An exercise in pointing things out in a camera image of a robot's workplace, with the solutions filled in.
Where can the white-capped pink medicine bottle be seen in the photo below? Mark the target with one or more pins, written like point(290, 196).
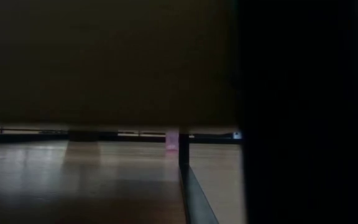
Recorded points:
point(171, 141)

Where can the light wooden shelf board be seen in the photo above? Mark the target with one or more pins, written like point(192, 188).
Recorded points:
point(104, 62)

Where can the black divider bar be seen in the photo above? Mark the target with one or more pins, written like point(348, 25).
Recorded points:
point(291, 124)

